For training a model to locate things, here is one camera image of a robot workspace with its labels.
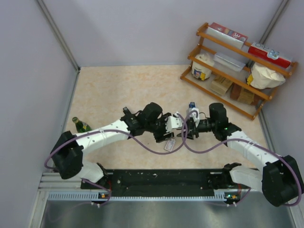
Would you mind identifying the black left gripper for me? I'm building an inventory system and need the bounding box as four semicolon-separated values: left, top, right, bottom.
145;113;174;143

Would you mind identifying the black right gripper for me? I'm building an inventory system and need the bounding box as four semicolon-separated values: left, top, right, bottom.
177;118;217;140

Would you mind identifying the red white staple box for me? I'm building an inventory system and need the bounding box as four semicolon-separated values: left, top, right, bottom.
164;139;176;152

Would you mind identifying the blue black stapler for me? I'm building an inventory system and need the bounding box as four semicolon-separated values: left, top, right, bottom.
189;102;196;108

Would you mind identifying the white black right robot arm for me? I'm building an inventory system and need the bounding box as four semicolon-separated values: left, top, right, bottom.
187;102;304;207

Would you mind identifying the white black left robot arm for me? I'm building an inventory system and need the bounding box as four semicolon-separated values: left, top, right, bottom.
51;102;182;188

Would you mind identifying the brown paper package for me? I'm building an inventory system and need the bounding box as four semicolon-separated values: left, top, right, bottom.
230;84;261;105

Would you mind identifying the white jar yellow label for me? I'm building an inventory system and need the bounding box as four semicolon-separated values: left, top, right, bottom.
191;53;215;81

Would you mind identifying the wooden three-tier rack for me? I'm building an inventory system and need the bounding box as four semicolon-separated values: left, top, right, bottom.
180;22;299;121

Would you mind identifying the clear plastic tray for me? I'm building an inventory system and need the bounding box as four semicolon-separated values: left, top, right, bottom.
213;52;246;72

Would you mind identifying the green glass bottle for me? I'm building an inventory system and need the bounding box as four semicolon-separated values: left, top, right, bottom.
72;116;92;133

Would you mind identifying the white paper bag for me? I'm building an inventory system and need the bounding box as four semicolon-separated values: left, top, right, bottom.
246;63;285;90

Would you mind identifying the red white foil box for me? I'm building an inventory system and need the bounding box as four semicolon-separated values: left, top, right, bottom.
206;22;248;49

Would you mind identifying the red cling wrap box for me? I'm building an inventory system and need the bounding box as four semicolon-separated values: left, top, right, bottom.
248;42;293;68

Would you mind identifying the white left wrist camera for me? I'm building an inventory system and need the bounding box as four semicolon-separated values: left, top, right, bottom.
165;112;182;133

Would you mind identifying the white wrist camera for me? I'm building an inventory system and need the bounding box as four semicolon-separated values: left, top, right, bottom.
165;112;182;133
186;107;200;125

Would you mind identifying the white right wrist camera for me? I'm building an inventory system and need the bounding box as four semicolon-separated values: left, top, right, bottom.
186;107;200;125

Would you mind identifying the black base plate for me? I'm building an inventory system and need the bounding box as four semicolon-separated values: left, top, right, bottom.
80;168;240;197

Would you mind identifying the grey slotted cable duct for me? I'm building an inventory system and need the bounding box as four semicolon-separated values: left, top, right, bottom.
47;191;238;202

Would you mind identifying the aluminium rail frame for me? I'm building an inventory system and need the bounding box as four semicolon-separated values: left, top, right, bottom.
38;172;262;193

